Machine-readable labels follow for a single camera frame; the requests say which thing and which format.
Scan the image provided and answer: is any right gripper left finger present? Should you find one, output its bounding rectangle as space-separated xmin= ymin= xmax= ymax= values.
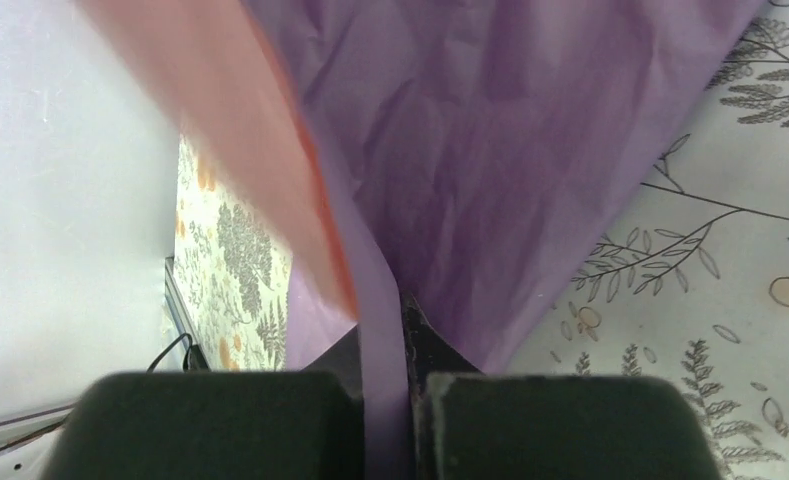
xmin=42 ymin=332 xmax=365 ymax=480

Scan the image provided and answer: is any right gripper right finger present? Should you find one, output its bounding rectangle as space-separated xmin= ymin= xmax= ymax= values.
xmin=401 ymin=294 xmax=719 ymax=480

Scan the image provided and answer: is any floral patterned table mat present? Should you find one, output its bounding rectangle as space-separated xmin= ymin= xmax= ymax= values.
xmin=168 ymin=1 xmax=789 ymax=479

